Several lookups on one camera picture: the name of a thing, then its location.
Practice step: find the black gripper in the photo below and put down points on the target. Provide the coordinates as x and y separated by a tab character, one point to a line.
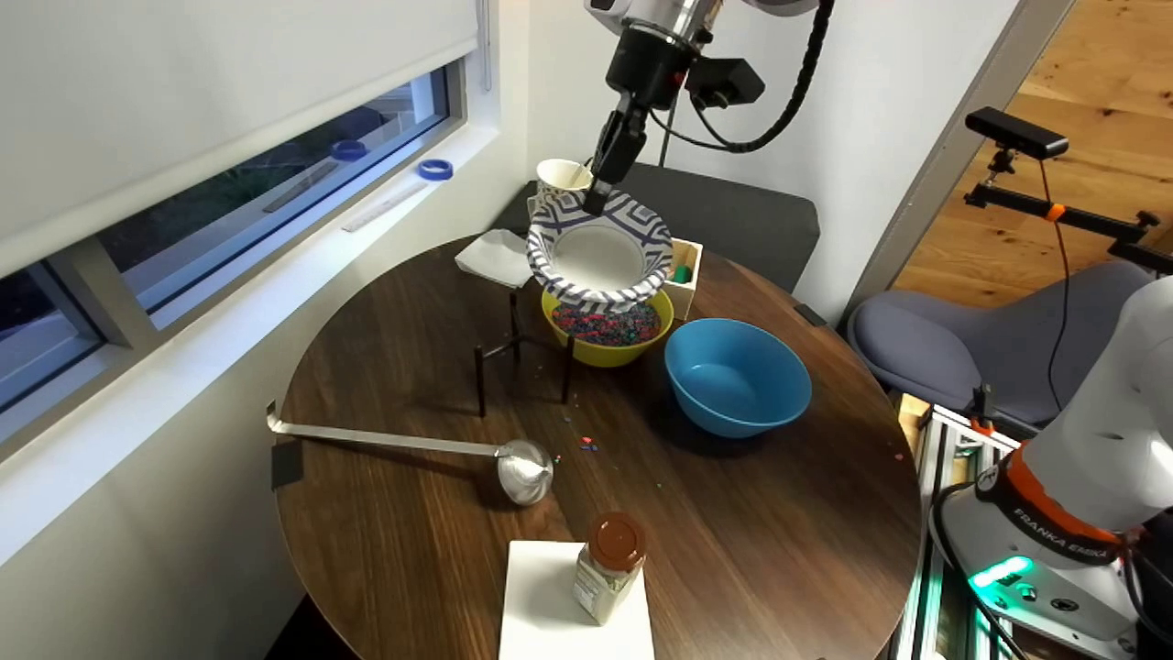
653	68

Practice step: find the white patterned paper plate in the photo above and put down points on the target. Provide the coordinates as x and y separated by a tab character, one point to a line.
600	263

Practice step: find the yellow bowl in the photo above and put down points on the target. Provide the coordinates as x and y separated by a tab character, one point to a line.
608	355

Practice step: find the blue bowl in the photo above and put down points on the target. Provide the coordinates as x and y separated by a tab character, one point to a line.
735	377

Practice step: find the white speckled paper cup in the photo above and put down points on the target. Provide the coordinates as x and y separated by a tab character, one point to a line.
558	173

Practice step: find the green item in box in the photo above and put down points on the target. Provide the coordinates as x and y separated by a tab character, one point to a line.
686	263

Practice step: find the light wooden box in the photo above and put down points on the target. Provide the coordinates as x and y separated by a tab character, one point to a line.
690	294

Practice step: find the black couch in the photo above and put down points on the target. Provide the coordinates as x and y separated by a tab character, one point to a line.
757	225

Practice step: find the white square napkin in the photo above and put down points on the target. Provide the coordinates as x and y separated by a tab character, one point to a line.
496	259

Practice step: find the colourful candies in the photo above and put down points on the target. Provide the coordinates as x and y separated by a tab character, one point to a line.
604	325

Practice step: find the metal ladle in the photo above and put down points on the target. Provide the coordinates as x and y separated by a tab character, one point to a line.
525	472

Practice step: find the light wooden board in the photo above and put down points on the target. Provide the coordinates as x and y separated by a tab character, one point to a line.
909	423

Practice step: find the grey chair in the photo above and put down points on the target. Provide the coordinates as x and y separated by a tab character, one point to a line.
977	342

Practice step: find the spice jar brown lid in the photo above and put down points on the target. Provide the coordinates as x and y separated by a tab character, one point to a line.
604	589

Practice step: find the white roller blind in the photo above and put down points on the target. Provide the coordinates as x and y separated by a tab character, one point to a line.
183	96

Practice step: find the white paper sheet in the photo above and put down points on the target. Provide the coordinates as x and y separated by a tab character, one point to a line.
536	608

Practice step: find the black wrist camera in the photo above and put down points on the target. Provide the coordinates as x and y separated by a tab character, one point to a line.
727	82

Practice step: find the window with grey frame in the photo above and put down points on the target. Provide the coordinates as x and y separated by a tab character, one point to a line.
242	206

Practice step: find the black camera on stand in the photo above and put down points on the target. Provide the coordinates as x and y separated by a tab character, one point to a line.
1014	132

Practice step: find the black camera stand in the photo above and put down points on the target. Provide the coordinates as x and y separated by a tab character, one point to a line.
1014	198

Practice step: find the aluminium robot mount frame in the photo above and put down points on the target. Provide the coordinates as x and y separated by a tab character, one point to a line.
947	441

